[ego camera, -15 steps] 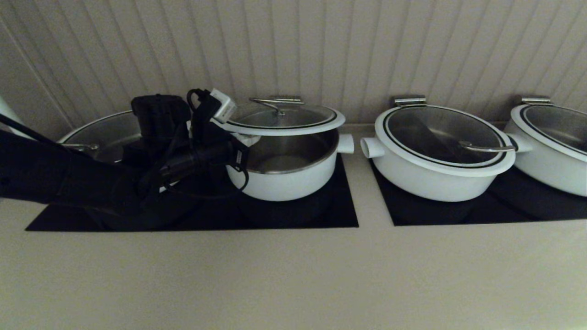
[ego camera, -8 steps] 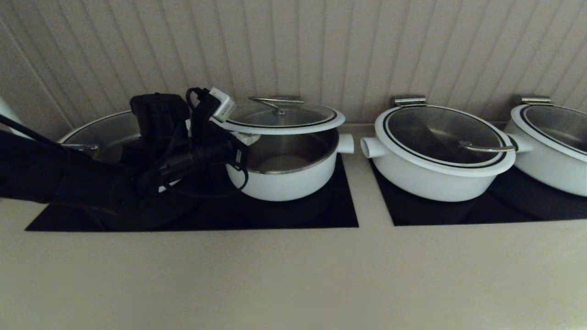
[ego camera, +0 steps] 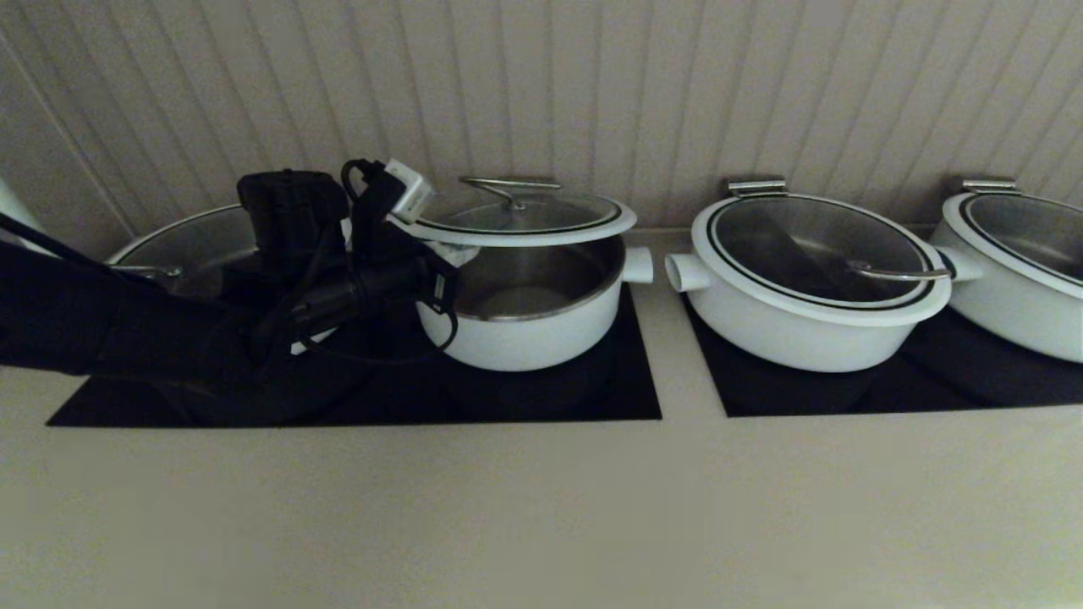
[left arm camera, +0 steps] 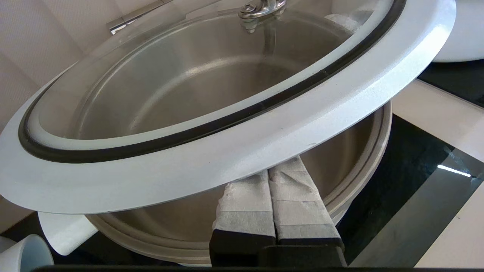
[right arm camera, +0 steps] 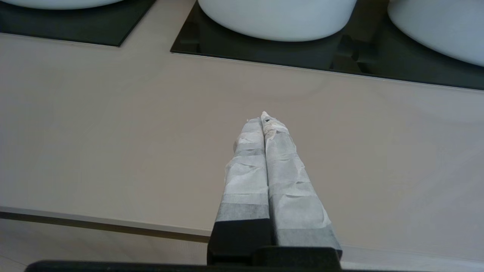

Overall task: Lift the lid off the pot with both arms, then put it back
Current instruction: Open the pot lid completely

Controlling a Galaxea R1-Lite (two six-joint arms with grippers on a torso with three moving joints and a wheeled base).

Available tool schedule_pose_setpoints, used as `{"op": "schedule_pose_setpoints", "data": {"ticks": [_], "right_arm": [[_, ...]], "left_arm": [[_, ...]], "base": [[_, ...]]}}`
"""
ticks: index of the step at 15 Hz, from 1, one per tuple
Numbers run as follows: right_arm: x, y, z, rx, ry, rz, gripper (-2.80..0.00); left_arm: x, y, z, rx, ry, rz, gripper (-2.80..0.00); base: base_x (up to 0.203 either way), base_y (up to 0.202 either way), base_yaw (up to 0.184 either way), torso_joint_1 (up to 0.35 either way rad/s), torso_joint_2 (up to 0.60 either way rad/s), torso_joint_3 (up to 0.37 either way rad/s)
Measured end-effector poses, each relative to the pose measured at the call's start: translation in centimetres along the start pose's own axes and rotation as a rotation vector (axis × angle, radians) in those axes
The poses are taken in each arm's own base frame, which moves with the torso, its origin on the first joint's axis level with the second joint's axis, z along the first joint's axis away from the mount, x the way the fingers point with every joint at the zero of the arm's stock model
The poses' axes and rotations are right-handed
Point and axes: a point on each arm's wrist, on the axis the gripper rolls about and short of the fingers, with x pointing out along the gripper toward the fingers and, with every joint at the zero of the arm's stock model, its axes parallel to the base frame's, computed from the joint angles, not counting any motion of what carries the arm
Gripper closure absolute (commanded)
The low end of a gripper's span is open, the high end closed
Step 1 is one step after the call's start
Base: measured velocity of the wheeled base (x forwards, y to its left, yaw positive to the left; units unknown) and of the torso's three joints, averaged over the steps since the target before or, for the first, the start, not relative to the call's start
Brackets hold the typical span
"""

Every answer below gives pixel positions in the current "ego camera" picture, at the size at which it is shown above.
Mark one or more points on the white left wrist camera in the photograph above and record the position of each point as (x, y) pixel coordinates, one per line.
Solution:
(410, 193)

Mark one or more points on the white slanted pole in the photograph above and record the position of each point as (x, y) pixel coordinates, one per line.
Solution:
(13, 211)

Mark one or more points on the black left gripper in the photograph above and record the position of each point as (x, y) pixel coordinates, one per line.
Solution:
(406, 266)

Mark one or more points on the glass lid with white rim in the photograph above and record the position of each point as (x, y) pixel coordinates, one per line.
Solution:
(1041, 228)
(525, 237)

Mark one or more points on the far left white pot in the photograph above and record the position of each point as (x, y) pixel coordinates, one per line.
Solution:
(195, 241)

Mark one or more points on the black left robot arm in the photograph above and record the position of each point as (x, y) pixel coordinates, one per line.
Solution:
(127, 321)

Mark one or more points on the black glass cooktop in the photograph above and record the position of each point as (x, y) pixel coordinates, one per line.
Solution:
(550, 397)
(948, 381)

